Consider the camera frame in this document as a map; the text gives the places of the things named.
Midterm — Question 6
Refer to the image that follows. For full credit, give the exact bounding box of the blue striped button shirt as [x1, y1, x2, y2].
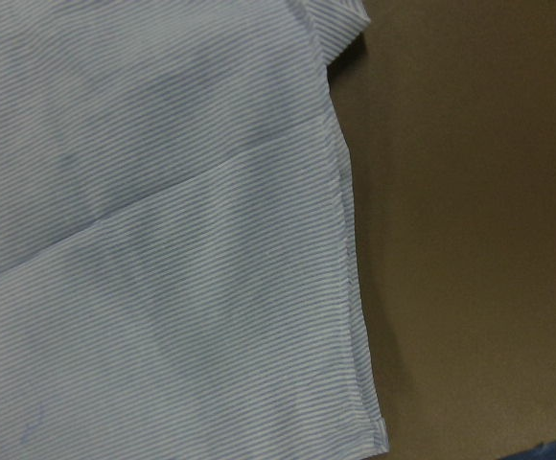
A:
[0, 1, 389, 459]

